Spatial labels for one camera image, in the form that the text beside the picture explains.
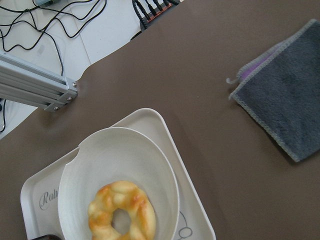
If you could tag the cream rabbit tray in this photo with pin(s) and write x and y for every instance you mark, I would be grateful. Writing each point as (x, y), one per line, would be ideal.
(39, 193)

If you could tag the glazed donut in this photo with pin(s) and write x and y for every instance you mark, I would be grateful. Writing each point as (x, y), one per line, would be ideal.
(127, 196)

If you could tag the black power strip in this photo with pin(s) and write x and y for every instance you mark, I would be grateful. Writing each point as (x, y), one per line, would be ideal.
(149, 11)

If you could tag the aluminium frame post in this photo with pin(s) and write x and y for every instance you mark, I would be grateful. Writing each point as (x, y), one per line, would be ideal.
(23, 82)

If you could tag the dark drink bottle on tray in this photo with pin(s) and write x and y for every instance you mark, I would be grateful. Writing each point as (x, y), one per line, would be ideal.
(48, 237)

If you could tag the white plate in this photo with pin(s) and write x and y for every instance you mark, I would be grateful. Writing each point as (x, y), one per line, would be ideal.
(115, 154)

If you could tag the grey folded cloth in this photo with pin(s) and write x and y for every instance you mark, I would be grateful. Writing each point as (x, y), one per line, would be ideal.
(280, 90)

